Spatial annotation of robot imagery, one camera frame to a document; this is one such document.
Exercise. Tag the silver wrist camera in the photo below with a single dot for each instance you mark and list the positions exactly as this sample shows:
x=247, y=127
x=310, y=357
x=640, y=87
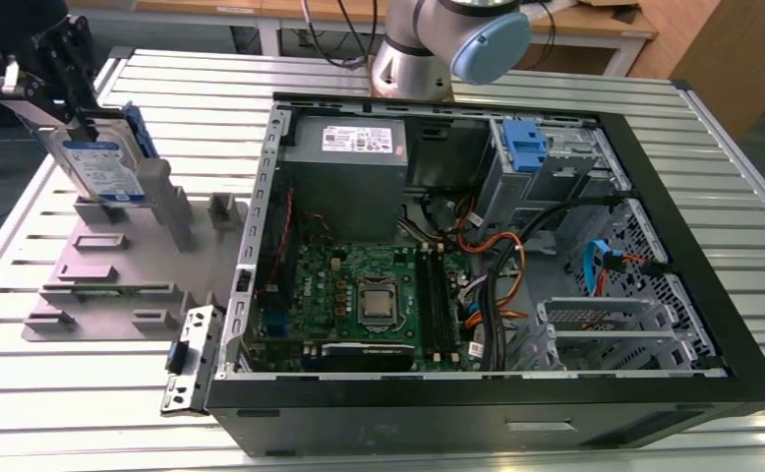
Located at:
x=34, y=105

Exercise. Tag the blue drive latch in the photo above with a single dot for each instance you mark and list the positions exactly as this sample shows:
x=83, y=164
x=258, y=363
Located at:
x=524, y=147

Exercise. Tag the wooden desk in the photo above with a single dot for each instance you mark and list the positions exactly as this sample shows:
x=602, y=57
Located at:
x=592, y=24

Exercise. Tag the silver CPU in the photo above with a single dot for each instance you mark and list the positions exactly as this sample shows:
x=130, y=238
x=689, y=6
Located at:
x=377, y=302

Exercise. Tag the hard disk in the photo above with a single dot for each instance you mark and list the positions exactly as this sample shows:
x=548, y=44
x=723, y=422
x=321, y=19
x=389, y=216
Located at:
x=103, y=172

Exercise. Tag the CPU socket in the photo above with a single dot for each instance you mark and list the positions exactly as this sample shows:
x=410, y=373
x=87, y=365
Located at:
x=376, y=281

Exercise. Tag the silver drive cage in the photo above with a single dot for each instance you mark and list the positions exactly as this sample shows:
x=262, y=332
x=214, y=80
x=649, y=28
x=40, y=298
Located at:
x=520, y=196

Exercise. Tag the black open PC case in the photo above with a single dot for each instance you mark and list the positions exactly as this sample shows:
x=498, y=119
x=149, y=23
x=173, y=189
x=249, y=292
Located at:
x=421, y=423

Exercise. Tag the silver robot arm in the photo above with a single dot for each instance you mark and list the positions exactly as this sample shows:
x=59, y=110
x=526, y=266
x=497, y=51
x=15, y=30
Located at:
x=408, y=69

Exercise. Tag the silver slot bracket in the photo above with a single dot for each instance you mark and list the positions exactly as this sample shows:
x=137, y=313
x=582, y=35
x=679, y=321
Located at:
x=197, y=364

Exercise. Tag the blue video port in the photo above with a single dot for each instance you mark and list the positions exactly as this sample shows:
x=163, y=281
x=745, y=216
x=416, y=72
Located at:
x=178, y=358

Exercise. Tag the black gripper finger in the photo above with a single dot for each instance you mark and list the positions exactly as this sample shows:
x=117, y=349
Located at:
x=70, y=59

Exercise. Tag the black RAM slot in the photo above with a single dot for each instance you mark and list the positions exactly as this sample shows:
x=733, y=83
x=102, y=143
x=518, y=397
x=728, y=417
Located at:
x=429, y=305
x=448, y=300

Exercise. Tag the black graphics card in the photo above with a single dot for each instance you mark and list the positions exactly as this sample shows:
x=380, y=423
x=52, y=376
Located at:
x=369, y=356

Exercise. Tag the grey power supply unit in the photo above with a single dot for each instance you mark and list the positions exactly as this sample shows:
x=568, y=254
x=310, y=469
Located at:
x=342, y=196

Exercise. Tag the silver disk bay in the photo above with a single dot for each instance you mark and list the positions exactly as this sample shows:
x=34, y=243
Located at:
x=618, y=335

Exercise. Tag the wooden cabinet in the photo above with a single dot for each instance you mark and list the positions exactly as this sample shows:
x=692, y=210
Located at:
x=716, y=49

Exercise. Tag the green motherboard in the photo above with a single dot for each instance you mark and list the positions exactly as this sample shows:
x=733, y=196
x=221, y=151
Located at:
x=323, y=305

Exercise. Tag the grey parts rack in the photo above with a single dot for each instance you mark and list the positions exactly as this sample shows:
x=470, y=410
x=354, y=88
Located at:
x=126, y=275

